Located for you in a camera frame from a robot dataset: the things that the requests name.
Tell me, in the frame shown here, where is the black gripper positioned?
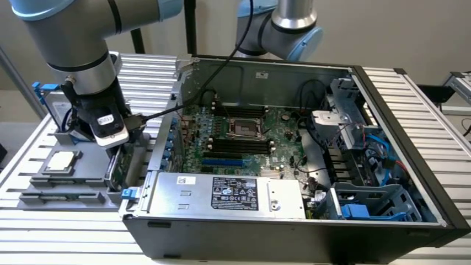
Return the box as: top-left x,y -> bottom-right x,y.
73,81 -> 133,139

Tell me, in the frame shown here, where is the blue expansion slot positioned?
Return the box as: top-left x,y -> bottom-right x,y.
201,157 -> 247,168

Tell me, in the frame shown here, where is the black RAM slot bank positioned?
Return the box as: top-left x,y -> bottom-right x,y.
213,105 -> 269,119
210,137 -> 277,155

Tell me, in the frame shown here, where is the silver CPU chip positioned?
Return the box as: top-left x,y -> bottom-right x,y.
42,150 -> 82,175

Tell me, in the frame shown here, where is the grey parts rack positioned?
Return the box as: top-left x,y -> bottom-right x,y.
18,129 -> 158,212

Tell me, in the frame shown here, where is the graphics card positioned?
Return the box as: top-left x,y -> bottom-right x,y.
105,145 -> 129,192

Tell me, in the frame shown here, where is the black thin pole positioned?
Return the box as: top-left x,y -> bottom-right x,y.
130,26 -> 146,54

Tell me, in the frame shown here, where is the silver power supply unit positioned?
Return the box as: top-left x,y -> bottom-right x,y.
146,172 -> 310,220

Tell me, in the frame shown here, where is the black thick pole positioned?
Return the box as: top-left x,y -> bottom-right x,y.
183,0 -> 199,54

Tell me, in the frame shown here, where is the CPU socket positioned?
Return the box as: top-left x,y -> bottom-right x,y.
227,116 -> 266,140

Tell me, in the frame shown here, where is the green motherboard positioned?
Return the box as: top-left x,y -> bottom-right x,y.
175,104 -> 309,183

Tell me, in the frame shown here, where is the black open PC case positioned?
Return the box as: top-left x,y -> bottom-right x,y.
118,53 -> 471,261

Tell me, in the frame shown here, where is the metal drive cage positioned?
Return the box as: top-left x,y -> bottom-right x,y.
311,78 -> 382,151

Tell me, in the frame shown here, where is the blue disk bay latch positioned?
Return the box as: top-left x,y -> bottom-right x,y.
341,203 -> 373,221

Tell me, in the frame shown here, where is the grey disk bay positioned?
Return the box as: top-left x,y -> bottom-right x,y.
330,181 -> 420,222

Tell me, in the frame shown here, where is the slatted metal side table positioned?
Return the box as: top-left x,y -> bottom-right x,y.
440,71 -> 471,115

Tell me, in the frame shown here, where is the blue disk wire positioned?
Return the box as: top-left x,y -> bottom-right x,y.
63,107 -> 75,134

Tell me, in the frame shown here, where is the hard disk with blue bracket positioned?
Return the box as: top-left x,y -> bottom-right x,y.
33,81 -> 81,140

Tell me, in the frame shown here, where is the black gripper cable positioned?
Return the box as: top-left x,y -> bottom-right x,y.
61,75 -> 81,113

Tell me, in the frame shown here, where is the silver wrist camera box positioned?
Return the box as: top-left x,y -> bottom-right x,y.
90,108 -> 131,149

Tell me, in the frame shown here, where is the grey metal frame post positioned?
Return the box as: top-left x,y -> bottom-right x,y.
0,45 -> 50,124

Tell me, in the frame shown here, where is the black camera cable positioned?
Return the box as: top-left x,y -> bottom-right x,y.
125,0 -> 255,130

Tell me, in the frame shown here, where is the black internal cable loop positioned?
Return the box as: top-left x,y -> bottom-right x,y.
297,79 -> 330,111

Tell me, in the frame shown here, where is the blue SATA wire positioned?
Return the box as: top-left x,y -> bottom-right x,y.
362,131 -> 410,194

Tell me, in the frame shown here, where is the black table bracket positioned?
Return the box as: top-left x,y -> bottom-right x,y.
418,83 -> 454,105

